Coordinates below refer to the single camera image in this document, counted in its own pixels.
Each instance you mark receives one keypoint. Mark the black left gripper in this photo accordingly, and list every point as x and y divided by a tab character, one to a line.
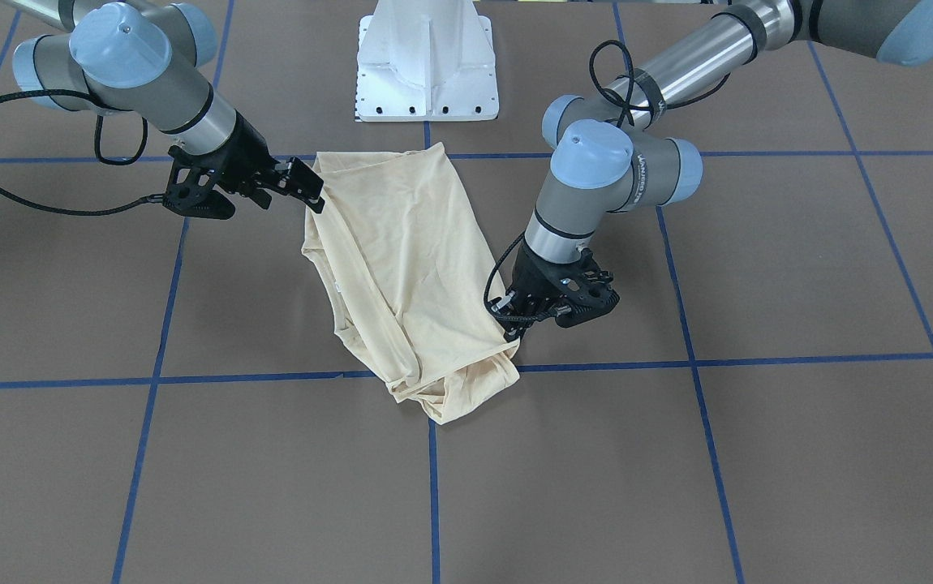
528	280

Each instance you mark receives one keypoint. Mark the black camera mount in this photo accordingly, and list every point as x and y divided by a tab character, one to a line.
191	189
586	291

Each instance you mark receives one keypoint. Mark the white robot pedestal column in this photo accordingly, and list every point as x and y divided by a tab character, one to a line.
426	61

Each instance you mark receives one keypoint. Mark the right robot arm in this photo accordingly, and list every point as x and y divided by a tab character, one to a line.
136	56

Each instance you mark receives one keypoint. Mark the beige long-sleeve printed shirt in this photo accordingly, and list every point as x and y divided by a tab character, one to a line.
404	264

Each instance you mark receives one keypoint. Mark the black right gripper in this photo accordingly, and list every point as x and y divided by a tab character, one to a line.
246	153

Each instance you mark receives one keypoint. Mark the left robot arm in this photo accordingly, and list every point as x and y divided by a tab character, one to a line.
604	160

